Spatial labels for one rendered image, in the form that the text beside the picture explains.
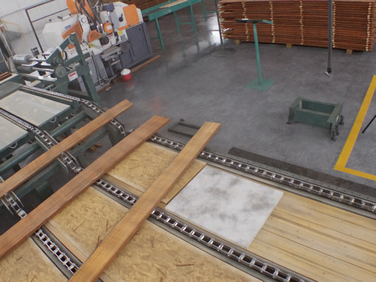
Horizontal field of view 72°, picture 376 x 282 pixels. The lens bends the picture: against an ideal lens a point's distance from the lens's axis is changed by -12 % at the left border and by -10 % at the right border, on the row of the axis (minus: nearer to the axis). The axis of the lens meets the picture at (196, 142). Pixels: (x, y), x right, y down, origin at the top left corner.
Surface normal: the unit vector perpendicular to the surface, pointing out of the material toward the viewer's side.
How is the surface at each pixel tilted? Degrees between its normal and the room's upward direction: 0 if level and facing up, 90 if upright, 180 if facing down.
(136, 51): 90
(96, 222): 0
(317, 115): 90
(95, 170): 0
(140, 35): 90
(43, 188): 90
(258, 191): 0
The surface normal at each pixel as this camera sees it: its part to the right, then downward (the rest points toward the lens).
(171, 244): -0.18, -0.81
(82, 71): 0.78, 0.23
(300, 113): -0.60, 0.55
